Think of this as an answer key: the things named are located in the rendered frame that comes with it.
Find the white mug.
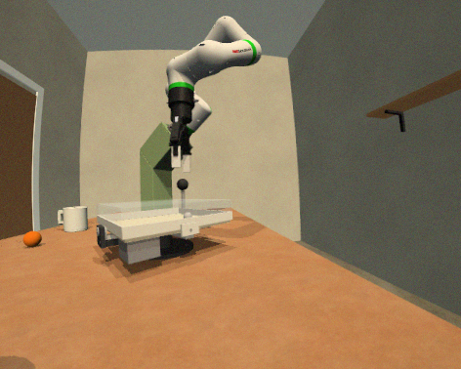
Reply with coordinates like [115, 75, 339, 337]
[58, 207, 88, 232]

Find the orange ball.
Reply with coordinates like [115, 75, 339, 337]
[23, 231, 42, 247]

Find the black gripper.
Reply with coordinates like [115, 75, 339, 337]
[169, 103, 192, 173]

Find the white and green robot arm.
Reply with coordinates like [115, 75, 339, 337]
[165, 17, 262, 136]

